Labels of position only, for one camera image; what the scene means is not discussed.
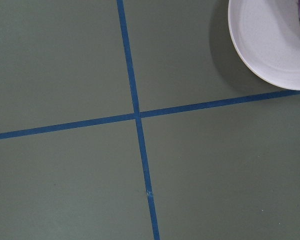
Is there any pink plate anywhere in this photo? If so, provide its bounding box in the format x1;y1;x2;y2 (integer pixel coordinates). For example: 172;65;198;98
227;0;300;91

